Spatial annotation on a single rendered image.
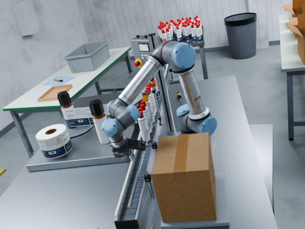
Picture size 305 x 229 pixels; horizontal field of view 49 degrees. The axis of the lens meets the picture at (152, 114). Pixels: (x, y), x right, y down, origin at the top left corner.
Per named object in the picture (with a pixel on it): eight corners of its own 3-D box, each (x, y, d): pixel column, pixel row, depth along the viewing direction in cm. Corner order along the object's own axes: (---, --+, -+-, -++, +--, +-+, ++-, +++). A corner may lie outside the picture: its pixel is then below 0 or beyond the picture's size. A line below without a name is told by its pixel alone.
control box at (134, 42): (146, 62, 224) (140, 35, 216) (165, 64, 213) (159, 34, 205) (136, 68, 218) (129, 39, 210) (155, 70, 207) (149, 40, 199)
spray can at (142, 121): (144, 138, 216) (137, 110, 208) (151, 138, 214) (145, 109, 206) (141, 142, 212) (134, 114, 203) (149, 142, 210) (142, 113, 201)
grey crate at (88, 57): (87, 59, 468) (82, 44, 458) (113, 56, 455) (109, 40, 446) (67, 75, 417) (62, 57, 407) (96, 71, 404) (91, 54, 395)
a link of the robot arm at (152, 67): (159, 33, 175) (100, 106, 170) (170, 35, 166) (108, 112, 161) (171, 48, 182) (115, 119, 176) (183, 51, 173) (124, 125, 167)
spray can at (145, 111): (148, 129, 226) (141, 102, 217) (154, 131, 222) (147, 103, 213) (143, 133, 222) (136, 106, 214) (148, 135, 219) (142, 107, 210)
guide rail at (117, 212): (147, 112, 247) (146, 110, 246) (148, 112, 247) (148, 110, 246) (115, 218, 152) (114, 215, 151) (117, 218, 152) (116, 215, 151)
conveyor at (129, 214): (157, 89, 300) (156, 85, 298) (166, 88, 298) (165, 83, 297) (118, 227, 154) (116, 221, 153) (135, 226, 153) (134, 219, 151)
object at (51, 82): (57, 77, 417) (56, 76, 416) (75, 77, 399) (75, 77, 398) (42, 85, 400) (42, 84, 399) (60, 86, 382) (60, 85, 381)
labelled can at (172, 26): (161, 36, 467) (159, 21, 459) (202, 29, 456) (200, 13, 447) (158, 45, 427) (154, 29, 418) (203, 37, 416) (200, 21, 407)
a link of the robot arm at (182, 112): (191, 118, 204) (187, 99, 198) (205, 125, 193) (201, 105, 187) (175, 127, 200) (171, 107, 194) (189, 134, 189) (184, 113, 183)
